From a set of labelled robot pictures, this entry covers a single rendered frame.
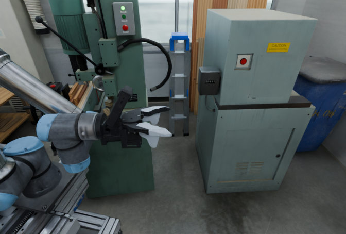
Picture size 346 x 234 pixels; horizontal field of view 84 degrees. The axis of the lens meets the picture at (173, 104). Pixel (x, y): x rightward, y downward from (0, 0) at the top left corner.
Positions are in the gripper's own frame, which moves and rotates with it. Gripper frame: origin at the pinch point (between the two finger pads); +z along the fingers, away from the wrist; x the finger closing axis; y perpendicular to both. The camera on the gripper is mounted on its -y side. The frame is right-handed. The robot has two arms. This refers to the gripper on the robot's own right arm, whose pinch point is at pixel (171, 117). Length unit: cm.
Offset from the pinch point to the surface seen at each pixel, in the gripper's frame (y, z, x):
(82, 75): 8, -57, -80
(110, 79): 7, -35, -66
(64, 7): -32, -55, -69
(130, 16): -27, -20, -65
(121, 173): 88, -39, -74
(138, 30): -20, -17, -73
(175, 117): 77, 9, -150
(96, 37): -16, -42, -75
